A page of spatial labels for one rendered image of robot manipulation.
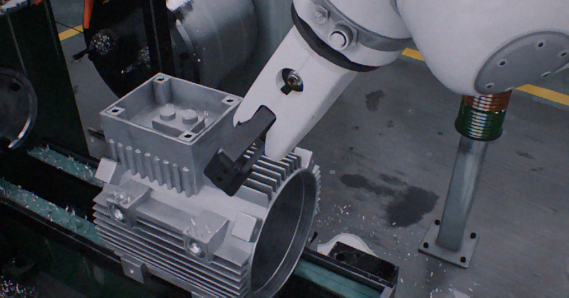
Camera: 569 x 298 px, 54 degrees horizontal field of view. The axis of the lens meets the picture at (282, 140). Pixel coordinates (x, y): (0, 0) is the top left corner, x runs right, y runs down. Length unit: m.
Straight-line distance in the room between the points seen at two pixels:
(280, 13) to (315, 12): 0.71
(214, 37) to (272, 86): 0.55
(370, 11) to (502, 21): 0.09
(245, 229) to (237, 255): 0.03
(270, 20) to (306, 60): 0.69
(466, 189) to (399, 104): 0.46
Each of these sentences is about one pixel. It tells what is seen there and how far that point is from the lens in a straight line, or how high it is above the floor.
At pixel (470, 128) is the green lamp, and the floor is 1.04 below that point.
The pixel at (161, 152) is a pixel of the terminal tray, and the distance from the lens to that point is 0.59.
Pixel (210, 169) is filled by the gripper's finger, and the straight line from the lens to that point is 0.45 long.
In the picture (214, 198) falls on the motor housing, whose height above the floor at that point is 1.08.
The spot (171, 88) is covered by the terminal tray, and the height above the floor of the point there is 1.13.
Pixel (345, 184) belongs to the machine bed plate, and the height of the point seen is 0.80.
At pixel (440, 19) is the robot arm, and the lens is 0.27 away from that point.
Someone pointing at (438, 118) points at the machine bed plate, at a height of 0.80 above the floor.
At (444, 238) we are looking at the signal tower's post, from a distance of 0.93.
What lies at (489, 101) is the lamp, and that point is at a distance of 0.76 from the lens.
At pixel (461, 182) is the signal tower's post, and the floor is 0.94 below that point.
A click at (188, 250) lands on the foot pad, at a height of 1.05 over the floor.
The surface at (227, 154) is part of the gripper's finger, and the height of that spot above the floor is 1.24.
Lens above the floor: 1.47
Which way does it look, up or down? 36 degrees down
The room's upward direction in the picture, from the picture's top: straight up
